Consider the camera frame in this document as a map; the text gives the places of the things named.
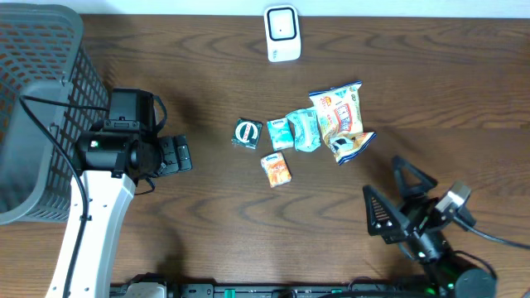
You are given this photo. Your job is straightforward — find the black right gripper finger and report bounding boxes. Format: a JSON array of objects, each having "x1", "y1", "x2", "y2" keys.
[
  {"x1": 392, "y1": 156, "x2": 438, "y2": 199},
  {"x1": 363, "y1": 185, "x2": 410, "y2": 237}
]

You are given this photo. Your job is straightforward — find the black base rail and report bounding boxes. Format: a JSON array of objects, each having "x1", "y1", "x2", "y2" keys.
[{"x1": 109, "y1": 282, "x2": 427, "y2": 298}]

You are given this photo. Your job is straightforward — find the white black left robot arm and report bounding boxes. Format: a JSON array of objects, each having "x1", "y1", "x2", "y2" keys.
[{"x1": 46, "y1": 132, "x2": 192, "y2": 297}]

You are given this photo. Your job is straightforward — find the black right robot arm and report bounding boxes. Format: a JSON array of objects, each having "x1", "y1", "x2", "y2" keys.
[{"x1": 363, "y1": 156, "x2": 497, "y2": 297}]

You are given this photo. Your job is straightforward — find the green wet wipes pack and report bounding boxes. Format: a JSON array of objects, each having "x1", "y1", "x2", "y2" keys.
[{"x1": 287, "y1": 108, "x2": 320, "y2": 152}]

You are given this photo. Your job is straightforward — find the white barcode scanner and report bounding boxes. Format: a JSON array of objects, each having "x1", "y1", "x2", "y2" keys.
[{"x1": 263, "y1": 5, "x2": 301, "y2": 63}]

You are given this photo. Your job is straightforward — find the orange tissue pack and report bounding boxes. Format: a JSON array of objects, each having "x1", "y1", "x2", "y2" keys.
[{"x1": 260, "y1": 152, "x2": 292, "y2": 188}]

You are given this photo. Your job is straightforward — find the roll of tape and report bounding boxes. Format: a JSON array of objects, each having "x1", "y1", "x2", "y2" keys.
[{"x1": 231, "y1": 118, "x2": 263, "y2": 149}]

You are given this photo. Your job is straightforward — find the black plastic mesh basket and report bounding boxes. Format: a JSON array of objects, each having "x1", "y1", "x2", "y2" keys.
[{"x1": 1, "y1": 2, "x2": 110, "y2": 224}]

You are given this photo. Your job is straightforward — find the small green wipes pack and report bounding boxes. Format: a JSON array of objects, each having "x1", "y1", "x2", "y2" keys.
[{"x1": 267, "y1": 118, "x2": 294, "y2": 151}]

